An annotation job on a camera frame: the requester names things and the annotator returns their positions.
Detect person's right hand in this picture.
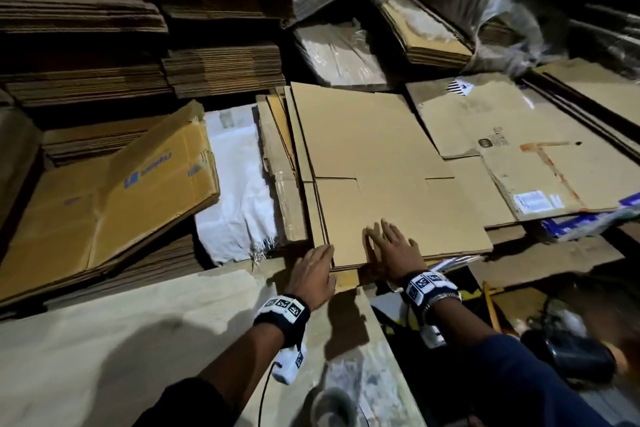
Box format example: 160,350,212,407
361,218,430,286

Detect person's left hand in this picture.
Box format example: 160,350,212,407
284,244,339,314

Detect brown cardboard box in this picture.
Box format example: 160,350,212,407
289,80,495,272

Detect clear tape roll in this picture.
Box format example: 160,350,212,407
309,386,360,427

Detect person's left forearm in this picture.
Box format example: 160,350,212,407
135,322,287,427

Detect person's right forearm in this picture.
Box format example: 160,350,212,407
430,296,617,427

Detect pile of brown cartons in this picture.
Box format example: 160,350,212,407
254,55,640,275

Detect stacks of flat cardboard bundles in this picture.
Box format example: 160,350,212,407
0,0,297,315

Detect black left wrist band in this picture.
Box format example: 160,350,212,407
251,292,314,349

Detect white plastic sack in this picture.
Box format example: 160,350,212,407
194,103,288,267

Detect yellow carton with blue print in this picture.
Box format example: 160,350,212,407
87,100,222,272

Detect blue white printed bag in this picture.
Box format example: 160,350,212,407
539,190,640,244

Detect plywood work board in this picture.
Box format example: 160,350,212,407
0,256,427,427

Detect clear plastic sheet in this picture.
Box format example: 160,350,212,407
292,18,392,93

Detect crumpled clear plastic bag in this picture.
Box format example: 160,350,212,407
420,0,563,79

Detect silver bracelet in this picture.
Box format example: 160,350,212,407
420,288,464,326

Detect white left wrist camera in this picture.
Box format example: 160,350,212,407
269,340,309,387

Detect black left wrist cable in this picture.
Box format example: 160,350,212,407
257,362,277,427

